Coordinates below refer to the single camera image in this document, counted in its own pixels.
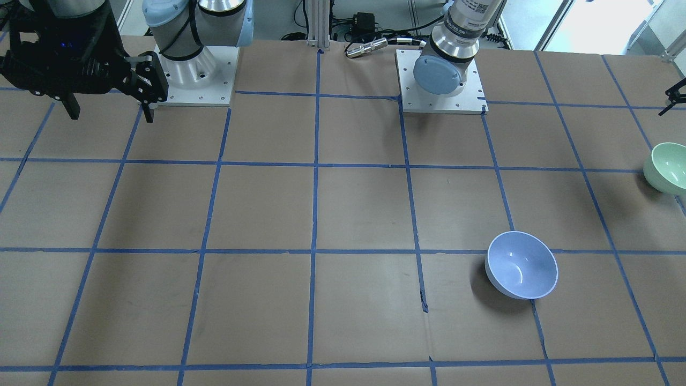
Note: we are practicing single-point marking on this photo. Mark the aluminium frame post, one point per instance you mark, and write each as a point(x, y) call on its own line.
point(318, 24)

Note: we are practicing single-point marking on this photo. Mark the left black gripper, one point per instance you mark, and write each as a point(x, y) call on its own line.
point(676, 95)

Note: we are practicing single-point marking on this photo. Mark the blue bowl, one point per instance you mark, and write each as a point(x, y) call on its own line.
point(521, 266)

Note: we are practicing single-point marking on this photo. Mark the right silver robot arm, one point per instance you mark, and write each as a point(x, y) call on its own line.
point(179, 25)

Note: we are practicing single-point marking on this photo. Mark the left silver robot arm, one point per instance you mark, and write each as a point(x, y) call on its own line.
point(456, 38)

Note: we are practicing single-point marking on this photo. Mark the black power adapter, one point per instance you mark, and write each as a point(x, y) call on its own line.
point(363, 23)

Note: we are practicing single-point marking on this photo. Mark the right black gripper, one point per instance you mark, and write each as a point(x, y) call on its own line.
point(143, 76)

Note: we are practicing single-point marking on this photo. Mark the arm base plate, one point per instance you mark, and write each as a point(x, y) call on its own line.
point(214, 80)
point(471, 91)

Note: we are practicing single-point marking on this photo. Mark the green bowl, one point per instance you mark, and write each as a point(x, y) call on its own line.
point(664, 168)

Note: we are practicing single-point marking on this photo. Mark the silver cable connector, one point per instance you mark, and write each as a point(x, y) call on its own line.
point(366, 48)

